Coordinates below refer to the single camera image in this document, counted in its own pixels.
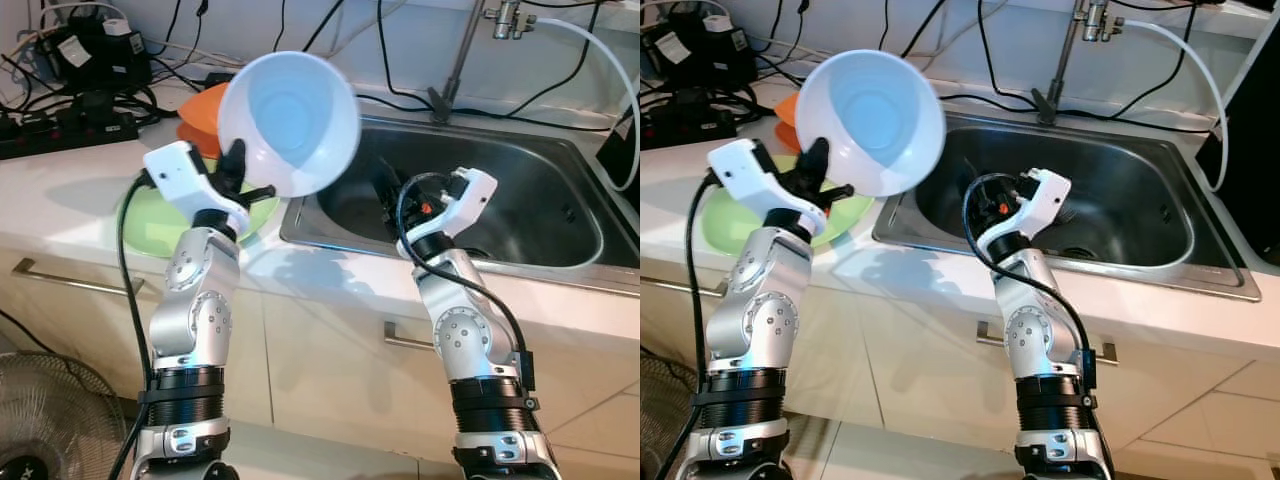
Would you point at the metal faucet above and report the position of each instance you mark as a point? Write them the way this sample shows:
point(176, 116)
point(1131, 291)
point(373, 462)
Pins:
point(460, 65)
point(1060, 65)

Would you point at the white kitchen cabinet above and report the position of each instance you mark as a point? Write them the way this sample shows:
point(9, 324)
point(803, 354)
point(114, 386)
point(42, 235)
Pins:
point(900, 380)
point(320, 380)

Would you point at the small black charger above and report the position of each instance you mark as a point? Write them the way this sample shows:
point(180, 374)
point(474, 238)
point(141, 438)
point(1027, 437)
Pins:
point(218, 78)

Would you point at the black appliance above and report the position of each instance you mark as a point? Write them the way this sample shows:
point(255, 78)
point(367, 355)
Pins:
point(622, 160)
point(1250, 120)

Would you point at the black power strip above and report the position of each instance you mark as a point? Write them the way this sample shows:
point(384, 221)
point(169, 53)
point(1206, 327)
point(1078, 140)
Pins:
point(60, 133)
point(685, 128)

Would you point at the stainless steel sink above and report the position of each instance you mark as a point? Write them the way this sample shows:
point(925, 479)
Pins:
point(540, 200)
point(1130, 200)

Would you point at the orange bowl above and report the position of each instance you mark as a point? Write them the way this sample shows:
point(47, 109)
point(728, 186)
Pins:
point(788, 108)
point(205, 110)

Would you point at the green plate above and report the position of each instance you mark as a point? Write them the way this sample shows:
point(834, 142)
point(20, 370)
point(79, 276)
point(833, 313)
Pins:
point(730, 225)
point(150, 230)

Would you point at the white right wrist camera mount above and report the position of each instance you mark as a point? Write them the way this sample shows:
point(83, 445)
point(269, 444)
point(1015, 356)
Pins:
point(470, 205)
point(1045, 205)

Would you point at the black power adapter box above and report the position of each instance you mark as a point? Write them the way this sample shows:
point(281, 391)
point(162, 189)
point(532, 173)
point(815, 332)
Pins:
point(700, 55)
point(100, 60)

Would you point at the white bowl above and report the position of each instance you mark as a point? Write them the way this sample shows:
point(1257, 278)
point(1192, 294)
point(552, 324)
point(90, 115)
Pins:
point(290, 110)
point(870, 110)

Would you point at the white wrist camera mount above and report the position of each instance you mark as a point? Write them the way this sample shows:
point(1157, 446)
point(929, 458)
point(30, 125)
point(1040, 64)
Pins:
point(1045, 205)
point(180, 172)
point(745, 172)
point(470, 205)

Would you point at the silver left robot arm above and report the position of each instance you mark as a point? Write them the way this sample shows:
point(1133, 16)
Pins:
point(200, 300)
point(770, 310)

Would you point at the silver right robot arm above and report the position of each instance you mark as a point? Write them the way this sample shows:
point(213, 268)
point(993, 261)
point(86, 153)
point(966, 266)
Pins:
point(460, 340)
point(1035, 340)

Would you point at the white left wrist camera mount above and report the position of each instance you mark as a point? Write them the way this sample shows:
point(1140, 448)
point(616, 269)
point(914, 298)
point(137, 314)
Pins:
point(180, 172)
point(745, 172)

